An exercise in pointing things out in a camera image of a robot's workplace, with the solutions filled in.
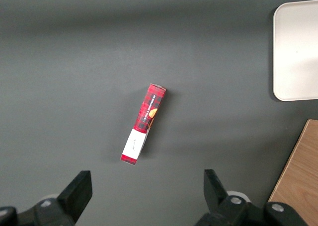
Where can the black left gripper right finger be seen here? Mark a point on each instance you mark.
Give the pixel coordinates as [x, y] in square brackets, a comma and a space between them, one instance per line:
[214, 188]

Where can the beige plastic tray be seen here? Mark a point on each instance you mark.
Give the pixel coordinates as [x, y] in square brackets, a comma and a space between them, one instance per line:
[296, 52]

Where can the red plaid cookie box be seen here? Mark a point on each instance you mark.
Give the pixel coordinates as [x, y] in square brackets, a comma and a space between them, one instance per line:
[146, 116]

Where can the wooden drawer cabinet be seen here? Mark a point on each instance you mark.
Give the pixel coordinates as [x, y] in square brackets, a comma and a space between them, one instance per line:
[298, 181]

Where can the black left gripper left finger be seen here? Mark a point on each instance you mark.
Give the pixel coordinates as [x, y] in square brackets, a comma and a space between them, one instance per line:
[74, 196]

